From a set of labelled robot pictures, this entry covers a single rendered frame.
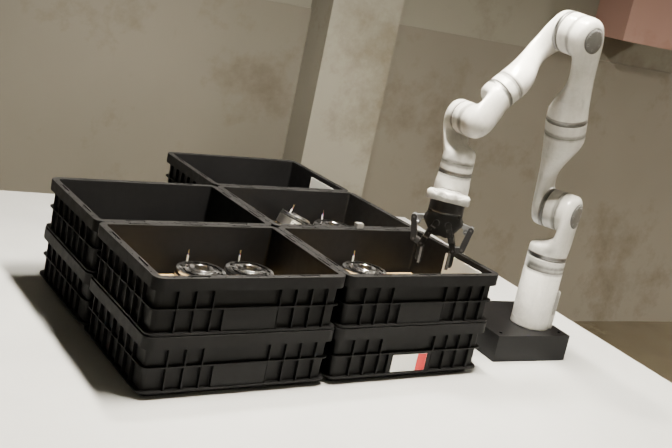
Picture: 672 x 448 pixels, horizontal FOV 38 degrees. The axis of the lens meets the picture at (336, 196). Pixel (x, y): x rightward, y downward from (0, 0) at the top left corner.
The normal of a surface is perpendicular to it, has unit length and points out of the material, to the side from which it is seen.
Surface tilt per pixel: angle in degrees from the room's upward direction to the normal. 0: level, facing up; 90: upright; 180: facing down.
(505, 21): 90
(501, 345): 90
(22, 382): 0
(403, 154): 90
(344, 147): 90
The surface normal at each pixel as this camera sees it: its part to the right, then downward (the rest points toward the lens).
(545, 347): 0.45, 0.30
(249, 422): 0.20, -0.95
